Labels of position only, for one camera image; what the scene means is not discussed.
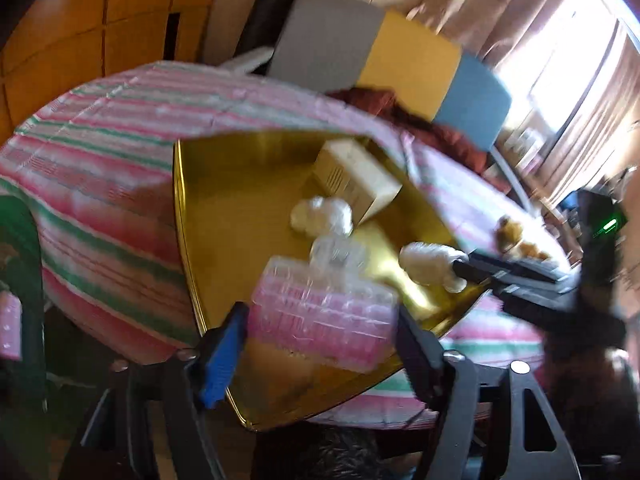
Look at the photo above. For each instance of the grey yellow blue armchair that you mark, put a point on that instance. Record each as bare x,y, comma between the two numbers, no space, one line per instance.
350,45

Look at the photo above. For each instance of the wooden wardrobe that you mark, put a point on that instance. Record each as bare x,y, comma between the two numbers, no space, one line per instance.
90,25

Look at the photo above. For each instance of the striped pink green blanket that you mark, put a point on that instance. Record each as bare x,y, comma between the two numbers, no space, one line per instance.
100,160

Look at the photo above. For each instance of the orange yellow snack packet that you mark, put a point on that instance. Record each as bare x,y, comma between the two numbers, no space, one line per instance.
532,251

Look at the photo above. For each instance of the gold cardboard box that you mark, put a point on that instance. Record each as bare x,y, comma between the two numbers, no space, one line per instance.
240,200

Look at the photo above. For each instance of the white wrapped sweet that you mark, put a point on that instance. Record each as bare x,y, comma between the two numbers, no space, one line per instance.
322,215

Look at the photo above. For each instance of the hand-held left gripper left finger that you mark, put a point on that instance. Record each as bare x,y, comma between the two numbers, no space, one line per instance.
222,355

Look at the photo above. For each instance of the cream carton box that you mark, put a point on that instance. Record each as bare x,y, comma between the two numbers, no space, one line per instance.
350,175

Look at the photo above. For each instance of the black folded mat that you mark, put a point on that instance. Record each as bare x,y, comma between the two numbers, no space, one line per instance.
272,5

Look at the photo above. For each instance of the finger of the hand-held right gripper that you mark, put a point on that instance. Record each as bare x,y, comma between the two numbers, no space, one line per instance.
505,261
475,274

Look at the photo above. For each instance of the maroon cloth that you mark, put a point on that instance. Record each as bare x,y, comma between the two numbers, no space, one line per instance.
450,140

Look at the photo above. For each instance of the green plastic chair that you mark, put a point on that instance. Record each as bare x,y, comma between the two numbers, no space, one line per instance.
25,270

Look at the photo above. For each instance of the yellow crinkled snack packet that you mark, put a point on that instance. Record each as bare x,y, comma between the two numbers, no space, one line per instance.
510,232

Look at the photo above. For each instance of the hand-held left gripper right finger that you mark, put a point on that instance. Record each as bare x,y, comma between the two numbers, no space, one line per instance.
416,355

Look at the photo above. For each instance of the window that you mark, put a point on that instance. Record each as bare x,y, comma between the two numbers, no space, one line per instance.
565,55

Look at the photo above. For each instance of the clear pink plastic pack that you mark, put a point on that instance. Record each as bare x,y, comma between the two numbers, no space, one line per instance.
325,315

